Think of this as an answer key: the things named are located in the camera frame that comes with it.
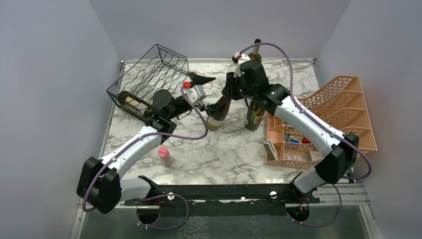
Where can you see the orange plastic desk organizer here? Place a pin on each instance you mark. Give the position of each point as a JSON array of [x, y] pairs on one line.
[[341, 104]]

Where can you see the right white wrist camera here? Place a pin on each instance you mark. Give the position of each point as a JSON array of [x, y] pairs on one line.
[[240, 58]]

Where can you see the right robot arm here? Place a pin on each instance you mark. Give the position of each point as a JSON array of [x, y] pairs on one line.
[[339, 149]]

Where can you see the white grey device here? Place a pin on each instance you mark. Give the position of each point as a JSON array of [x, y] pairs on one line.
[[271, 150]]

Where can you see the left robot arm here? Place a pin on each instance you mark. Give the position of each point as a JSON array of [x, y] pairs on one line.
[[99, 185]]

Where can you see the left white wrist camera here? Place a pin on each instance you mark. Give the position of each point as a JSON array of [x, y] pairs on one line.
[[195, 93]]

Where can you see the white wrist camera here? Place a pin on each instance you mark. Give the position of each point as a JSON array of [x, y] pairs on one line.
[[240, 58], [195, 93]]

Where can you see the dark green wine bottle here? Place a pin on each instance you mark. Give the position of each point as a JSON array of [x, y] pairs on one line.
[[134, 105], [254, 116]]

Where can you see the amber bottle gold cap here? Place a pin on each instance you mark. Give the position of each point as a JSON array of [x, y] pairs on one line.
[[217, 112]]

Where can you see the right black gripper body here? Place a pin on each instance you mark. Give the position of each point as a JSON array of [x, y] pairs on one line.
[[237, 89]]

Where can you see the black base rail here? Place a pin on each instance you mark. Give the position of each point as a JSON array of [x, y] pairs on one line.
[[220, 200]]

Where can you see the red triangular item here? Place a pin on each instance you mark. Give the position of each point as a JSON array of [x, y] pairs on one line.
[[305, 141]]

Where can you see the green wine bottle tan label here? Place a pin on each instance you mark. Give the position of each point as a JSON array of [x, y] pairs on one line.
[[255, 53]]

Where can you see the black wire wine rack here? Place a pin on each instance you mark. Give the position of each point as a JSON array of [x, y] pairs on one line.
[[160, 68]]

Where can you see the clear glass bottle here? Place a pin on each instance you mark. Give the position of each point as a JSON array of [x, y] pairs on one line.
[[232, 67]]

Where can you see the small pink capped bottle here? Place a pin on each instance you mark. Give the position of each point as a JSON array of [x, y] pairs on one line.
[[165, 155]]

